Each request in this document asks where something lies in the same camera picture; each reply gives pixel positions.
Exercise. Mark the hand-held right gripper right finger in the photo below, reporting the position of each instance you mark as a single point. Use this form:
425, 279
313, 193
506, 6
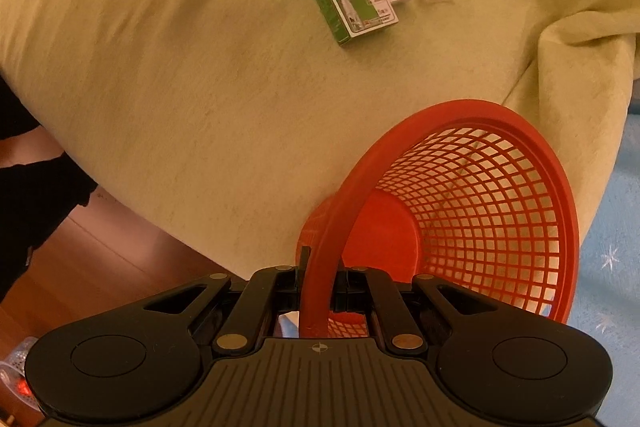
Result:
352, 284

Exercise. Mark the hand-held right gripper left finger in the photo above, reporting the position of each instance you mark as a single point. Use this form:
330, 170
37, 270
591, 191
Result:
287, 279

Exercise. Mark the red plastic mesh basket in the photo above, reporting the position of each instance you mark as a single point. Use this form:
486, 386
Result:
450, 112

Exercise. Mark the pale green blanket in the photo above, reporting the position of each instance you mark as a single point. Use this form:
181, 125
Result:
175, 82

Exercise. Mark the person's black clothing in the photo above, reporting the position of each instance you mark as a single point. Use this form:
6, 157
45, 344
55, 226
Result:
40, 207

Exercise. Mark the person's leg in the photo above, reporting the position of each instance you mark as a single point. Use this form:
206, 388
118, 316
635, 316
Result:
30, 147

